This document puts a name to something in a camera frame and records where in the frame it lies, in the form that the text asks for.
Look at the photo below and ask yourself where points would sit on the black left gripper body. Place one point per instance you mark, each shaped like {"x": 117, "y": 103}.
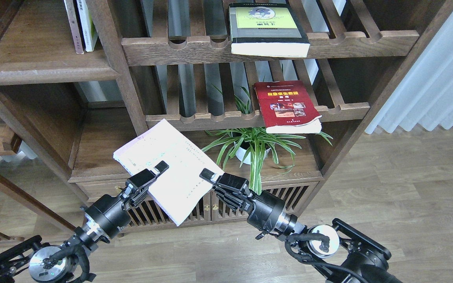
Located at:
{"x": 108, "y": 216}

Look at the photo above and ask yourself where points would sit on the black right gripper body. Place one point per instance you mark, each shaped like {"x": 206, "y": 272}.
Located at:
{"x": 266, "y": 211}

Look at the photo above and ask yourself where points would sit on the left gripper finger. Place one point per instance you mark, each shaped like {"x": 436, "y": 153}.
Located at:
{"x": 160, "y": 168}

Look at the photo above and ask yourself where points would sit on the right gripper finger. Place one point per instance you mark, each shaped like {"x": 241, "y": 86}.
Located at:
{"x": 209, "y": 176}

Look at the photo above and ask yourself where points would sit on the pale lavender white book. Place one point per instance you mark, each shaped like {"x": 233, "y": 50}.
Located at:
{"x": 180, "y": 187}

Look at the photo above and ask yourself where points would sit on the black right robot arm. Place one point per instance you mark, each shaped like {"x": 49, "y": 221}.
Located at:
{"x": 338, "y": 252}

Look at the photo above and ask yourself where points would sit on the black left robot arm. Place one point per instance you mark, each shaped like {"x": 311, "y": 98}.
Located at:
{"x": 69, "y": 263}

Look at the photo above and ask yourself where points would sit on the white plant pot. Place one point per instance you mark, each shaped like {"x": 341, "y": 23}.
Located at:
{"x": 246, "y": 152}

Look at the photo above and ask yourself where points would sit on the green spider plant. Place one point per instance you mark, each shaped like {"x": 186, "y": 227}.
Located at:
{"x": 230, "y": 140}

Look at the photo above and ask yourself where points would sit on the red paperback book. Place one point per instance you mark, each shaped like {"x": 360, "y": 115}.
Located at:
{"x": 287, "y": 108}

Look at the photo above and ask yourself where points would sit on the dark wooden bookshelf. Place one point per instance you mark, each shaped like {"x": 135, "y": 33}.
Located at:
{"x": 75, "y": 110}

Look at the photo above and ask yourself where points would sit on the white green upright book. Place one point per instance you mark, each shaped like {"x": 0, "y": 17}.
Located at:
{"x": 90, "y": 35}

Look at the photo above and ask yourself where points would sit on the yellow green black book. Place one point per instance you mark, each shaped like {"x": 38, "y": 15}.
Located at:
{"x": 270, "y": 29}

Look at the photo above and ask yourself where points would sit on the white sheer curtain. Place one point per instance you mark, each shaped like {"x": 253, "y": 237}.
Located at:
{"x": 425, "y": 95}

